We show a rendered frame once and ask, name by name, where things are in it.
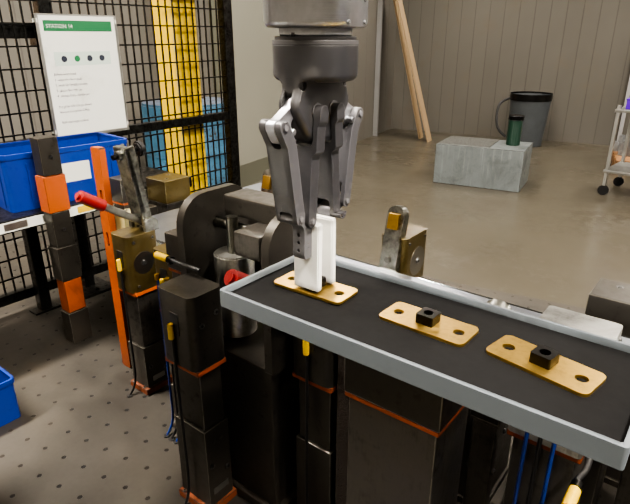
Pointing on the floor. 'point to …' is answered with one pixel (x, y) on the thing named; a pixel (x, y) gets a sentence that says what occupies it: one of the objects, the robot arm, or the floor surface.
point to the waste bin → (536, 103)
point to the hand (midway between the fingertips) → (315, 251)
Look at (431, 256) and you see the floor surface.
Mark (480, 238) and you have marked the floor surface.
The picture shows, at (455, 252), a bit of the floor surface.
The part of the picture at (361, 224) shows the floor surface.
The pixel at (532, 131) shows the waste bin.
